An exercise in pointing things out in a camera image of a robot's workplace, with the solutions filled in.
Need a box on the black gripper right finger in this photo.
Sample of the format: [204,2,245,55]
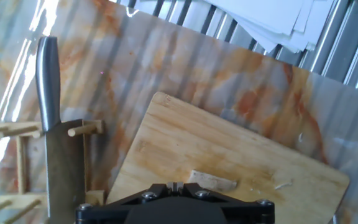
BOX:
[175,182,275,224]

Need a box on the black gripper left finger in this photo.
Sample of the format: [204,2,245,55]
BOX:
[75,182,175,224]

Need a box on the steel cleaver knife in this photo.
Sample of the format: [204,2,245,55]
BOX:
[35,36,86,224]

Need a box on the wooden cutting board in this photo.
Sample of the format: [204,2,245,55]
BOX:
[106,91,351,224]

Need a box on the wooden peg rack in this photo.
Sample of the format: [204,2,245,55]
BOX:
[0,119,106,224]

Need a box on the orange marble pattern mat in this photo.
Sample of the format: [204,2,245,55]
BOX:
[0,0,358,224]

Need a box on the white paper stack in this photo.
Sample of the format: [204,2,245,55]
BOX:
[134,0,338,54]

